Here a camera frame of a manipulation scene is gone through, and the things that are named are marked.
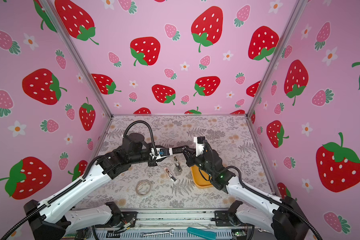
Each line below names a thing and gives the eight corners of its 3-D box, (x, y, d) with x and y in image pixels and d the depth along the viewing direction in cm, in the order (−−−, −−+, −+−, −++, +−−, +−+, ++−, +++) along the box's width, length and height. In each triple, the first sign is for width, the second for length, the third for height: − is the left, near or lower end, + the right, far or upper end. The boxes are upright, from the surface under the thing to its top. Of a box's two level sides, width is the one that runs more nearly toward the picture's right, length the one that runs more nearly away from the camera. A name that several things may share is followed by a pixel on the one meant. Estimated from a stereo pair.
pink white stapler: (174, 183, 88) (173, 180, 83) (165, 173, 92) (164, 169, 88) (177, 181, 89) (176, 177, 84) (168, 170, 93) (167, 166, 88)
